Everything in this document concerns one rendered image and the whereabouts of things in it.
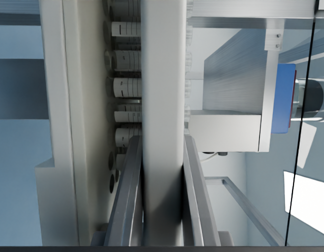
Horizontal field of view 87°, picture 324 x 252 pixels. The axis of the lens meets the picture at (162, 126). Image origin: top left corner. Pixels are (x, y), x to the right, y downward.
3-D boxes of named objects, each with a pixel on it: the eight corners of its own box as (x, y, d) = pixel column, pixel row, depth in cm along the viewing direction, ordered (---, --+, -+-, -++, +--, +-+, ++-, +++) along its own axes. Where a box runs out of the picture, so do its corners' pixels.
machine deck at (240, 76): (254, 152, 48) (269, 152, 48) (268, 3, 42) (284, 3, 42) (200, 122, 109) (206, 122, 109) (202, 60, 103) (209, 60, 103)
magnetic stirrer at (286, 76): (263, 138, 50) (293, 138, 51) (270, 62, 47) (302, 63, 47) (233, 127, 70) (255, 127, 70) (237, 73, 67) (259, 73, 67)
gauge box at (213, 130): (187, 152, 47) (258, 152, 48) (188, 114, 46) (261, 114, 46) (177, 136, 69) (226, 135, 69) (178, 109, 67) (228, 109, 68)
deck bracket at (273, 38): (265, 49, 43) (282, 49, 43) (267, 28, 42) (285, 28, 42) (263, 50, 44) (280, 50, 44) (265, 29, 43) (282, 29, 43)
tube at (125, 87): (83, 78, 12) (187, 80, 13) (84, 96, 12) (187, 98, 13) (75, 75, 11) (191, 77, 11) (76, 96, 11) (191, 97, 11)
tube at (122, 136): (86, 126, 13) (186, 127, 13) (87, 144, 13) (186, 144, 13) (78, 129, 11) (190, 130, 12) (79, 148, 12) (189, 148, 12)
